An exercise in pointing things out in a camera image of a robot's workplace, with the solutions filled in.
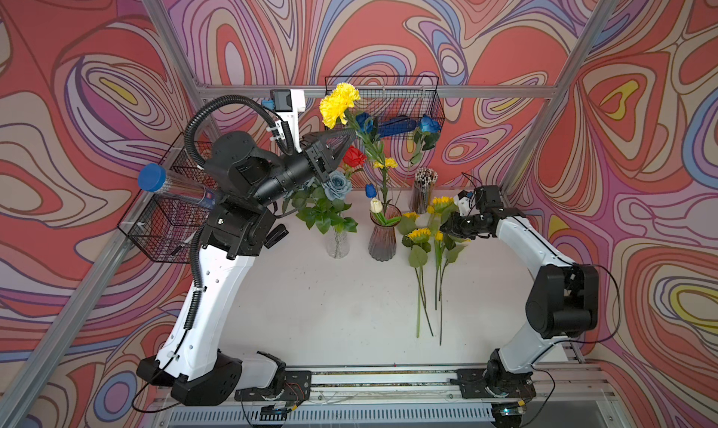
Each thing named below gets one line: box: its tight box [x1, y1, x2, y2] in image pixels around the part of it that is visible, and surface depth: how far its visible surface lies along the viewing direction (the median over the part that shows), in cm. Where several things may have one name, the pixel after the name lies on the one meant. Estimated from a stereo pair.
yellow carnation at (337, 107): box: [319, 82, 388, 166], surface depth 41 cm
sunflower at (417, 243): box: [401, 228, 435, 338], surface depth 95 cm
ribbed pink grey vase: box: [368, 203, 403, 262], surface depth 93 cm
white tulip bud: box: [370, 198, 384, 214], surface depth 76 cm
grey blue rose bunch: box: [282, 170, 359, 235], surface depth 78 cm
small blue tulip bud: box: [364, 183, 377, 199], surface depth 83 cm
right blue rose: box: [409, 114, 442, 165], surface depth 77 cm
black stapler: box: [263, 223, 289, 249], surface depth 104 cm
